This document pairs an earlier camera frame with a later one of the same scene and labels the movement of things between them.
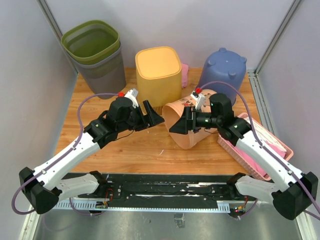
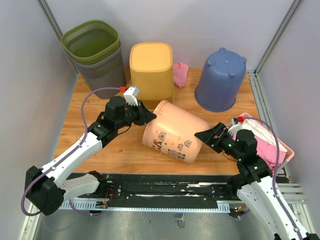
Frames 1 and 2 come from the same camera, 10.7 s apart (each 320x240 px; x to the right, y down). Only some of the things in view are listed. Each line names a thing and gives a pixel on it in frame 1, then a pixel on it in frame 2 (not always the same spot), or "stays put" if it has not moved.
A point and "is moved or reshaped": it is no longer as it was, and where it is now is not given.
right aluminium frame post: [288, 17] stays put
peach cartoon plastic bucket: [172, 111] is moved or reshaped
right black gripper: [181, 126] to [207, 136]
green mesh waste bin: [90, 42] stays put
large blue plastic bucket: [225, 66] stays put
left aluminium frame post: [50, 18] stays put
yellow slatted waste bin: [159, 72] is moved or reshaped
